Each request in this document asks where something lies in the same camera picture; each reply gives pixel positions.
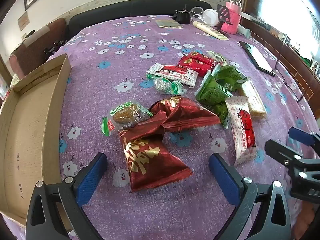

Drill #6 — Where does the black phone stand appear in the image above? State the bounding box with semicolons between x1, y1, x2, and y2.
217;4;234;34

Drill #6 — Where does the white pink snack packet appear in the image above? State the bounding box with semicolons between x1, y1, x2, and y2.
225;95;258;166

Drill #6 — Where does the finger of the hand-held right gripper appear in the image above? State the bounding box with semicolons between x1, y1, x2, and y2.
288;127;320;150
265;139;320;178

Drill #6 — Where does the small black clip holder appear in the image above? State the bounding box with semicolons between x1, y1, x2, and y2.
174;4;193;25

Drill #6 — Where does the clear green cookie packet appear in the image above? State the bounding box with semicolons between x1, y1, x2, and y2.
101;99;153;137

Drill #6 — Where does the bright red snack packet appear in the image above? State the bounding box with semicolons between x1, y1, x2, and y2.
179;55;213;77
191;51;223;67

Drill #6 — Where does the small wall plaque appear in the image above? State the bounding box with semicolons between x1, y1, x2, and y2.
18;12;29;29

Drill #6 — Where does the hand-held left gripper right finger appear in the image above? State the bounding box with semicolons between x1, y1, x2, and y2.
209;153;292;240

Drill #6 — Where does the brown armchair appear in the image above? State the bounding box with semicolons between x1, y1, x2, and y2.
9;18;67;77

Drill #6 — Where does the black smartphone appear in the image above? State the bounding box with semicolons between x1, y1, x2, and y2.
239;41;276;77

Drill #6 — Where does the black sofa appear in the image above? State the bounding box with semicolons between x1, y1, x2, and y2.
65;0;213;42

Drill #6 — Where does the black device pile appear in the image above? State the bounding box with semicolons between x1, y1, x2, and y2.
44;39;66;54

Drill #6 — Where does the purple floral tablecloth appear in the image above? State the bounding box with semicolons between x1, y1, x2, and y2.
0;15;318;240

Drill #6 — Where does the bottle with pink sleeve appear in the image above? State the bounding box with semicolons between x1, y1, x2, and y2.
223;0;242;35

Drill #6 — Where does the dark red snack packet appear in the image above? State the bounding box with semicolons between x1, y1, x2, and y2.
149;96;221;133
119;119;193;193

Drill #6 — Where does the white red green-ended packet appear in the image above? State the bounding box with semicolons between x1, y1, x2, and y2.
146;63;199;88

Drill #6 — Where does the yellow wafer packet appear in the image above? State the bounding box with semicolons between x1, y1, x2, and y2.
237;80;267;120

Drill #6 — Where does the cream tube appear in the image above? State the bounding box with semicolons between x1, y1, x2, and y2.
192;21;229;40

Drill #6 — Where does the small clear green packet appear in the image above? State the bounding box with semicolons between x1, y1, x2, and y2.
153;77;187;96

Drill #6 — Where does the pale green cloth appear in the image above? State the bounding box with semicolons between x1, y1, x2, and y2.
237;25;251;39

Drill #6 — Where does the pale green snack packet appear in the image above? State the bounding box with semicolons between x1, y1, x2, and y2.
206;50;229;65

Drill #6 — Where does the shallow cardboard box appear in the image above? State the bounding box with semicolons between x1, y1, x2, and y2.
0;53;83;233

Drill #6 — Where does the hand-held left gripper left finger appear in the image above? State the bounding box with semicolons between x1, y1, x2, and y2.
25;152;108;240

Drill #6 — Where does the folded paper booklet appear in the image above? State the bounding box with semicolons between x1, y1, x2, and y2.
155;19;183;29

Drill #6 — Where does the wooden window frame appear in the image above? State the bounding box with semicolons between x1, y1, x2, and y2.
232;0;320;120

